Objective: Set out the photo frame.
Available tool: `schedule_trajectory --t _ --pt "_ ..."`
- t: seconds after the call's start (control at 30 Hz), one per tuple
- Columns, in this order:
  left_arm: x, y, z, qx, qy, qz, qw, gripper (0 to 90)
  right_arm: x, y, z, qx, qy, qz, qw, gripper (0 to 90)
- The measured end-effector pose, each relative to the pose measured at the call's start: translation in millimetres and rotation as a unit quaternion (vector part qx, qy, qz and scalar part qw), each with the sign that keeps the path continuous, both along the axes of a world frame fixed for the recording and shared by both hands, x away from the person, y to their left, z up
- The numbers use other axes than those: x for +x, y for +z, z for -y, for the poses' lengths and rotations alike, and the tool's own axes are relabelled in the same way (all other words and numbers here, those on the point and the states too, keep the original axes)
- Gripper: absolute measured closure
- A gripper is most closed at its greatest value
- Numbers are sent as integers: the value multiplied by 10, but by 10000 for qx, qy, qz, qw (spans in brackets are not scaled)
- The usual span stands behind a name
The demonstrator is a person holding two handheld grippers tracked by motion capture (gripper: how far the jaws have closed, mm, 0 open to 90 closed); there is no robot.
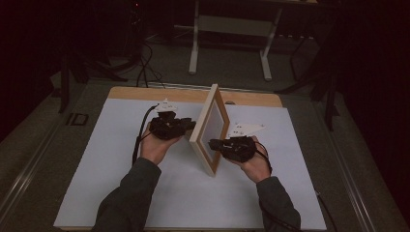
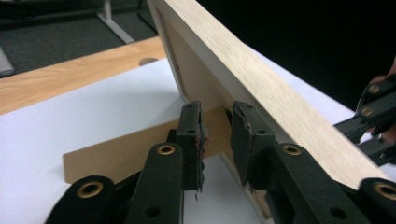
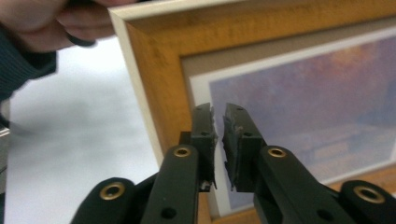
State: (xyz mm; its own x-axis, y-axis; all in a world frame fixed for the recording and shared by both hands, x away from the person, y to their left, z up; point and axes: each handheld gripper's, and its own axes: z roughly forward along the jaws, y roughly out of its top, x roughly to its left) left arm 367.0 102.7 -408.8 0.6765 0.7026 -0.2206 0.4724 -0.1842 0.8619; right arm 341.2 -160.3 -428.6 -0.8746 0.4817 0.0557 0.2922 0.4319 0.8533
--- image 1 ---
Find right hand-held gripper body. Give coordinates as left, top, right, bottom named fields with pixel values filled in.
left=219, top=122, right=266, bottom=163

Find hand-held gripper cable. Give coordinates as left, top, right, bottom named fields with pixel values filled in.
left=131, top=103, right=160, bottom=166
left=253, top=140, right=339, bottom=232

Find person's left hand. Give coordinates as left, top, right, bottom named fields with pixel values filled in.
left=139, top=123, right=186, bottom=166

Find right hand-held gripper cable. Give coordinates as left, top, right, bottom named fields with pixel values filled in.
left=253, top=140, right=339, bottom=232

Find person's right hand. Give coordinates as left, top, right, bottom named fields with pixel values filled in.
left=231, top=134, right=273, bottom=185

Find metal floor rail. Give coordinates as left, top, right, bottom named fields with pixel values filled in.
left=0, top=122, right=67, bottom=221
left=317, top=96, right=379, bottom=232

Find black metal stand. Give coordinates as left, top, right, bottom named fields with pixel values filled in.
left=275, top=30, right=341, bottom=132
left=57, top=47, right=130, bottom=114

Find white metal desk frame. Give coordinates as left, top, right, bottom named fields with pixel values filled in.
left=188, top=0, right=284, bottom=82

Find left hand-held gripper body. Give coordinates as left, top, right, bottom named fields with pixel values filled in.
left=148, top=99, right=196, bottom=141

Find left hand-held gripper cable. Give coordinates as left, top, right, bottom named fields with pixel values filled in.
left=131, top=103, right=160, bottom=166

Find black floor cables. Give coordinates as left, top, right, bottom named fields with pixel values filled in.
left=134, top=41, right=166, bottom=89

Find light wooden photo frame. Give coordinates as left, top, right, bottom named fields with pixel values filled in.
left=189, top=83, right=231, bottom=178

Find dark floor socket plate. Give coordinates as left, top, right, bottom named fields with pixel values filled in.
left=65, top=112, right=90, bottom=127

